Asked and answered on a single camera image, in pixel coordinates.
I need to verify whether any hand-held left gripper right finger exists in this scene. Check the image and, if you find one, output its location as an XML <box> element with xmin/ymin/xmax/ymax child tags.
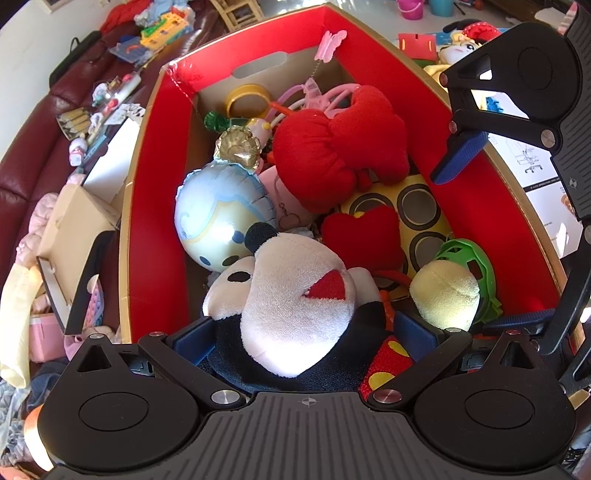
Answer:
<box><xmin>367</xmin><ymin>310</ymin><xmax>543</xmax><ymax>411</ymax></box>

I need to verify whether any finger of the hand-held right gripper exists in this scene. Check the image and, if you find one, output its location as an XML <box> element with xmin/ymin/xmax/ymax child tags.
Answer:
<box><xmin>429</xmin><ymin>28</ymin><xmax>561</xmax><ymax>185</ymax></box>
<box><xmin>480</xmin><ymin>226</ymin><xmax>591</xmax><ymax>409</ymax></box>

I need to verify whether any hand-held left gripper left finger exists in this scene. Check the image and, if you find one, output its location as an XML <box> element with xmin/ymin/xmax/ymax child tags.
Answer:
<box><xmin>65</xmin><ymin>316</ymin><xmax>247</xmax><ymax>411</ymax></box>

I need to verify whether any green plastic toy basket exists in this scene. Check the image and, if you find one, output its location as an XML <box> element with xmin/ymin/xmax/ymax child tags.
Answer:
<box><xmin>434</xmin><ymin>237</ymin><xmax>504</xmax><ymax>324</ymax></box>

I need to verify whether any black white mouse plush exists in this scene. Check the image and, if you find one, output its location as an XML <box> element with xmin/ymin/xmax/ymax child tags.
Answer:
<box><xmin>202</xmin><ymin>222</ymin><xmax>482</xmax><ymax>403</ymax></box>

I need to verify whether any red heart plush headband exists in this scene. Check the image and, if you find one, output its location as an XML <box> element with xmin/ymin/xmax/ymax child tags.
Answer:
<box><xmin>321</xmin><ymin>205</ymin><xmax>413</xmax><ymax>301</ymax></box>

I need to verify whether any red cardboard box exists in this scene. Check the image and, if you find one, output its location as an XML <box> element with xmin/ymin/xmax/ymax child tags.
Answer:
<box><xmin>117</xmin><ymin>2</ymin><xmax>568</xmax><ymax>352</ymax></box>

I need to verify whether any white instruction sheet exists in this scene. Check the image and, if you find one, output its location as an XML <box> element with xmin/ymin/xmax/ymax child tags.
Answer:
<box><xmin>487</xmin><ymin>134</ymin><xmax>585</xmax><ymax>259</ymax></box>

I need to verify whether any yellow board with round holes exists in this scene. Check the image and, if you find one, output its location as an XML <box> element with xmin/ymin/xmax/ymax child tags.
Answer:
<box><xmin>339</xmin><ymin>173</ymin><xmax>455</xmax><ymax>278</ymax></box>

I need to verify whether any pastel bubble fidget toy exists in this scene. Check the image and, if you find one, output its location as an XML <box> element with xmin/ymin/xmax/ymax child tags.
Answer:
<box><xmin>83</xmin><ymin>274</ymin><xmax>105</xmax><ymax>333</ymax></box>

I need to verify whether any red paper toy house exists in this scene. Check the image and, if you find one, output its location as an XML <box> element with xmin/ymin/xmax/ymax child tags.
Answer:
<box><xmin>398</xmin><ymin>32</ymin><xmax>437</xmax><ymax>61</ymax></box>

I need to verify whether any black flat box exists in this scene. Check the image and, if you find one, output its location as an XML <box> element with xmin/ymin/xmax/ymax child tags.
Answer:
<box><xmin>65</xmin><ymin>231</ymin><xmax>116</xmax><ymax>335</ymax></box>

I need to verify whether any light blue foil balloon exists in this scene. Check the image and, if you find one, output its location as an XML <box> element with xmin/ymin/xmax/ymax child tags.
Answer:
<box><xmin>174</xmin><ymin>127</ymin><xmax>280</xmax><ymax>273</ymax></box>

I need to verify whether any red dress mouse plush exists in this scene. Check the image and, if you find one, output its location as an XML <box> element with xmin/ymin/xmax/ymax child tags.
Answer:
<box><xmin>438</xmin><ymin>17</ymin><xmax>504</xmax><ymax>56</ymax></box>

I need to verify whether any small pink case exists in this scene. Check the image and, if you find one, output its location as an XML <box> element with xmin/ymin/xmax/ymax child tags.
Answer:
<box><xmin>28</xmin><ymin>311</ymin><xmax>65</xmax><ymax>363</ymax></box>

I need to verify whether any navy blue garment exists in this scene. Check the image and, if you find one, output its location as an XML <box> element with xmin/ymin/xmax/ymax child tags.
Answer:
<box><xmin>32</xmin><ymin>360</ymin><xmax>70</xmax><ymax>398</ymax></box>

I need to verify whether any pink plush toy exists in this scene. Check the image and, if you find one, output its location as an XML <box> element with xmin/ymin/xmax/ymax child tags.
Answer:
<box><xmin>259</xmin><ymin>166</ymin><xmax>324</xmax><ymax>232</ymax></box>

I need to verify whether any beige cardboard box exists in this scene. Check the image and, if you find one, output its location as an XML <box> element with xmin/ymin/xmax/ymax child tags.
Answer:
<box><xmin>36</xmin><ymin>185</ymin><xmax>122</xmax><ymax>324</ymax></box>

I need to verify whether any pink butterfly headband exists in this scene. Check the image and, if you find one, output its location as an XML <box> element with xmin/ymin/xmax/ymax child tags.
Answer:
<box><xmin>274</xmin><ymin>28</ymin><xmax>365</xmax><ymax>118</ymax></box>

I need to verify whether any cream cloth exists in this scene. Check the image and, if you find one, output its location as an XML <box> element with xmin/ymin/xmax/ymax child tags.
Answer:
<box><xmin>0</xmin><ymin>265</ymin><xmax>42</xmax><ymax>388</ymax></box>

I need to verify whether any orange white plush toy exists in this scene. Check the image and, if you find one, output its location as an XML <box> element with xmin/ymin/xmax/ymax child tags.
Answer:
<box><xmin>21</xmin><ymin>404</ymin><xmax>56</xmax><ymax>472</ymax></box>

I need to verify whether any pink fluffy garment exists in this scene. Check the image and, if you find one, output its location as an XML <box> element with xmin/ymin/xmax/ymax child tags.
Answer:
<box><xmin>14</xmin><ymin>191</ymin><xmax>61</xmax><ymax>268</ymax></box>

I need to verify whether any grey lace cloth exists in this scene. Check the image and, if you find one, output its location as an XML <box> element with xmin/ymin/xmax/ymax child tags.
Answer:
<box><xmin>0</xmin><ymin>383</ymin><xmax>28</xmax><ymax>462</ymax></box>

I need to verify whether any white cardboard box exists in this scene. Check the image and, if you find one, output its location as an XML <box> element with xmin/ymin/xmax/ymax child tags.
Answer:
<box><xmin>83</xmin><ymin>119</ymin><xmax>146</xmax><ymax>204</ymax></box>

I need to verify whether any pink yellow toy compact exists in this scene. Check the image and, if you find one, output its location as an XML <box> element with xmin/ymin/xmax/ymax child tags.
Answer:
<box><xmin>245</xmin><ymin>115</ymin><xmax>273</xmax><ymax>139</ymax></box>

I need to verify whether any green translucent toy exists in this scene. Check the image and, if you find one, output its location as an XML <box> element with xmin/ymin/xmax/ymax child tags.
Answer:
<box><xmin>204</xmin><ymin>111</ymin><xmax>229</xmax><ymax>134</ymax></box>

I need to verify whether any small pink white doll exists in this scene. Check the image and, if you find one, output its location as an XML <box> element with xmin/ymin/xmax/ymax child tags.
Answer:
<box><xmin>68</xmin><ymin>138</ymin><xmax>88</xmax><ymax>167</ymax></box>

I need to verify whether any box of gold sticks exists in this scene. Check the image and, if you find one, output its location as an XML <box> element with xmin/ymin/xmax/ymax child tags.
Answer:
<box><xmin>56</xmin><ymin>107</ymin><xmax>93</xmax><ymax>139</ymax></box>

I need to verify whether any dark red leather sofa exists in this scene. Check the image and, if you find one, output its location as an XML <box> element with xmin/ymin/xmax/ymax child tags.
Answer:
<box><xmin>0</xmin><ymin>0</ymin><xmax>218</xmax><ymax>259</ymax></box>

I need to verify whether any toy tea set tray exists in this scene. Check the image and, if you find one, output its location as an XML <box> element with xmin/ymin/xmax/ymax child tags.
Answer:
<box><xmin>92</xmin><ymin>74</ymin><xmax>141</xmax><ymax>112</ymax></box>

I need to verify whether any wooden chair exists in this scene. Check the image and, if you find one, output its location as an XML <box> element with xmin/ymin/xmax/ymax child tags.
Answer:
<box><xmin>210</xmin><ymin>0</ymin><xmax>262</xmax><ymax>31</ymax></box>

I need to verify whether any clear plastic storage case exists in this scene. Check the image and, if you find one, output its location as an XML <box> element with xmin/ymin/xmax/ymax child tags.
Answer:
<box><xmin>108</xmin><ymin>37</ymin><xmax>153</xmax><ymax>63</ymax></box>

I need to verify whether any black bag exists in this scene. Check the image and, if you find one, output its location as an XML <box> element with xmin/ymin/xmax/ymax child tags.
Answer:
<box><xmin>48</xmin><ymin>30</ymin><xmax>102</xmax><ymax>86</ymax></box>

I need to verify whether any colourful toy block house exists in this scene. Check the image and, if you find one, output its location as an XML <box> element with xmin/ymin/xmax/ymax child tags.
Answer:
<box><xmin>140</xmin><ymin>11</ymin><xmax>195</xmax><ymax>49</ymax></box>

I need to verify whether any red cloth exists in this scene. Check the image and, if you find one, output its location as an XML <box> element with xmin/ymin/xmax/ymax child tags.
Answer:
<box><xmin>100</xmin><ymin>0</ymin><xmax>153</xmax><ymax>31</ymax></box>

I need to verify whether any light blue cloth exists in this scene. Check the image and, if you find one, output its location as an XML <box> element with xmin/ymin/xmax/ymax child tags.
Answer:
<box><xmin>134</xmin><ymin>0</ymin><xmax>195</xmax><ymax>26</ymax></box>

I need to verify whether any yellow plastic ring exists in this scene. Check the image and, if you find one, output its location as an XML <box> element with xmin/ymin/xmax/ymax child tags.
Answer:
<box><xmin>225</xmin><ymin>84</ymin><xmax>273</xmax><ymax>118</ymax></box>

